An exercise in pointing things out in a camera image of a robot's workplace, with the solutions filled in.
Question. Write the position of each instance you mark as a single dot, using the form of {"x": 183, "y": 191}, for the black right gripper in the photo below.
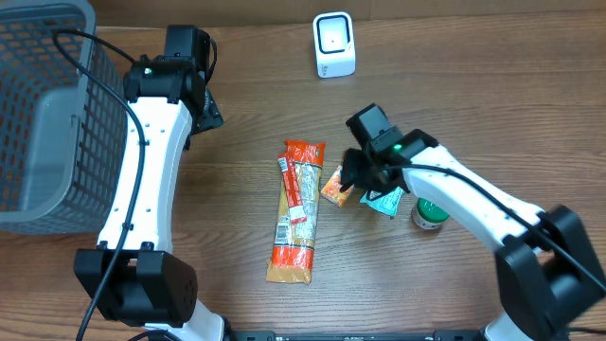
{"x": 358, "y": 169}

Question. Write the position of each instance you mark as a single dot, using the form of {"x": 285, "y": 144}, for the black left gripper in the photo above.
{"x": 209, "y": 115}

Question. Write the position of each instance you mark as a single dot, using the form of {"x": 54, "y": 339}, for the small orange box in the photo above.
{"x": 332, "y": 191}

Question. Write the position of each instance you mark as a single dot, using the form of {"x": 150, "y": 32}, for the teal snack packet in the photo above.
{"x": 385, "y": 203}

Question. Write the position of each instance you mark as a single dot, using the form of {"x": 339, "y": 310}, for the green lid white jar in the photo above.
{"x": 427, "y": 215}

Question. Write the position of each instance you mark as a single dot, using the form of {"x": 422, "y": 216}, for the long orange noodle package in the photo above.
{"x": 294, "y": 242}

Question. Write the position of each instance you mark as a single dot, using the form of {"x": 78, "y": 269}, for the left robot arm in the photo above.
{"x": 131, "y": 275}

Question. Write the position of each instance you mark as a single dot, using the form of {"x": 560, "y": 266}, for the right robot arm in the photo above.
{"x": 548, "y": 272}

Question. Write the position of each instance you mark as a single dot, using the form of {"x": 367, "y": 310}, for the white barcode scanner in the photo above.
{"x": 334, "y": 44}

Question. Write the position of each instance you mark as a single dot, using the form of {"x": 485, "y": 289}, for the grey plastic mesh basket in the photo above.
{"x": 62, "y": 137}

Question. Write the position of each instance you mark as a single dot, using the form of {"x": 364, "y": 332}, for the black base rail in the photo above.
{"x": 439, "y": 335}

